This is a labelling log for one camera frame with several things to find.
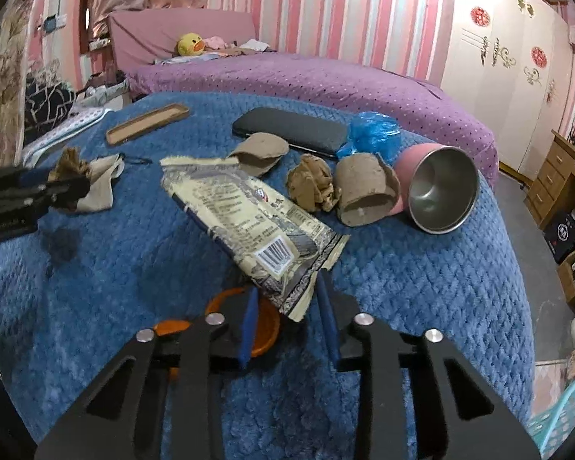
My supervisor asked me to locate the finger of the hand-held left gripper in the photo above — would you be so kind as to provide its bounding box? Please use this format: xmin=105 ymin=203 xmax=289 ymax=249
xmin=15 ymin=168 xmax=54 ymax=189
xmin=26 ymin=177 xmax=93 ymax=212

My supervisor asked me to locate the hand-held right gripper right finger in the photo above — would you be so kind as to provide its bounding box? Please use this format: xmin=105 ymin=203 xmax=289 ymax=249
xmin=317 ymin=278 xmax=542 ymax=460

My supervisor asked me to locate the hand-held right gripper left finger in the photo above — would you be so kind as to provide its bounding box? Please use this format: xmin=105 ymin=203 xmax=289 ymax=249
xmin=33 ymin=289 xmax=261 ymax=460

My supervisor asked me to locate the orange round lid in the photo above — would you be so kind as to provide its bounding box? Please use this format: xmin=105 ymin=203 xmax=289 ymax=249
xmin=153 ymin=287 xmax=281 ymax=379

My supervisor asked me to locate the brown paper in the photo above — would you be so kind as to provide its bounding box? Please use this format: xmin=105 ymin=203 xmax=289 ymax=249
xmin=48 ymin=148 xmax=94 ymax=214

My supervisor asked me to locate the beige tissue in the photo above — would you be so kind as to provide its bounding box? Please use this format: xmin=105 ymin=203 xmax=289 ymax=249
xmin=74 ymin=153 xmax=125 ymax=212

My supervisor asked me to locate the printed snack wrapper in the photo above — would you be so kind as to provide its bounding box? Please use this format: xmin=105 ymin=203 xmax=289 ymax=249
xmin=160 ymin=156 xmax=350 ymax=322

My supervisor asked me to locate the brown paper ball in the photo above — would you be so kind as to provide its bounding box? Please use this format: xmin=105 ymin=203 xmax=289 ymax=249
xmin=286 ymin=154 xmax=341 ymax=212

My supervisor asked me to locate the turquoise plastic basket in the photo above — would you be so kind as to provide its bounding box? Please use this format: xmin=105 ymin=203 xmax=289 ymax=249
xmin=527 ymin=378 xmax=575 ymax=460

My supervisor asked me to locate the white patterned cloth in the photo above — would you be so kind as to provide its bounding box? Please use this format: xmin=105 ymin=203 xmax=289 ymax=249
xmin=21 ymin=105 xmax=116 ymax=164

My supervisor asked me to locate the black patterned cloth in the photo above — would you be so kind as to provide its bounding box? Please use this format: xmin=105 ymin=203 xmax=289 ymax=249
xmin=25 ymin=81 xmax=77 ymax=130

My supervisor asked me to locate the blue fleece blanket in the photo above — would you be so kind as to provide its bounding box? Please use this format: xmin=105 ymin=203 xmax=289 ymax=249
xmin=0 ymin=91 xmax=537 ymax=460

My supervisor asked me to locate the wooden tray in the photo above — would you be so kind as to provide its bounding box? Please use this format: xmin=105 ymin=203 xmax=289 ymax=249
xmin=105 ymin=102 xmax=191 ymax=146

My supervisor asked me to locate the floral curtain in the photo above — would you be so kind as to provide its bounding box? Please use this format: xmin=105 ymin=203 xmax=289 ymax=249
xmin=0 ymin=0 xmax=36 ymax=168

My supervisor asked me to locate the pink steel cup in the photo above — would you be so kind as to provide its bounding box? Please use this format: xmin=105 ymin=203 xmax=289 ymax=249
xmin=393 ymin=144 xmax=480 ymax=235

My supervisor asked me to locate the pink headboard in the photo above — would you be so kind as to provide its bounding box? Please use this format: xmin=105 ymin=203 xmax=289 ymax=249
xmin=108 ymin=10 xmax=260 ymax=65

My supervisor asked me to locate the pink curtain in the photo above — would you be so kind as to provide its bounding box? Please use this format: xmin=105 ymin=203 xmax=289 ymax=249
xmin=84 ymin=0 xmax=216 ymax=44

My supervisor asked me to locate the yellow duck plush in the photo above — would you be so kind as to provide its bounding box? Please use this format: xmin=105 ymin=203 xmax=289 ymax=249
xmin=176 ymin=33 xmax=207 ymax=56

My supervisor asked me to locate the blue plastic bag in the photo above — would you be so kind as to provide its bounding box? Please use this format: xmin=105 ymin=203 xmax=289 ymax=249
xmin=347 ymin=111 xmax=403 ymax=164

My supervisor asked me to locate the black case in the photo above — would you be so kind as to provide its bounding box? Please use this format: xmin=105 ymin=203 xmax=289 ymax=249
xmin=232 ymin=107 xmax=350 ymax=159

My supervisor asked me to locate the pile of clothes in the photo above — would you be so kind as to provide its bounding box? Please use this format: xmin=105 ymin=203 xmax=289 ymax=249
xmin=206 ymin=36 xmax=270 ymax=56

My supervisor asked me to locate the purple dotted bedspread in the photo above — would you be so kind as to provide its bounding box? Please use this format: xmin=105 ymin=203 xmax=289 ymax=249
xmin=125 ymin=53 xmax=499 ymax=187

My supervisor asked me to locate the black box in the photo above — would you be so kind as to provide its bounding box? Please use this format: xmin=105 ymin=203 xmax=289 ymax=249
xmin=542 ymin=211 xmax=575 ymax=264

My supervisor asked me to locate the wooden desk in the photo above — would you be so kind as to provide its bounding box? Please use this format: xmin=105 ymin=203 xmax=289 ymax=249
xmin=524 ymin=129 xmax=575 ymax=231

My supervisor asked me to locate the white wardrobe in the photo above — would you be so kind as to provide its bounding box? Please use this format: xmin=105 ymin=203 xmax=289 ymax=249
xmin=441 ymin=0 xmax=573 ymax=173

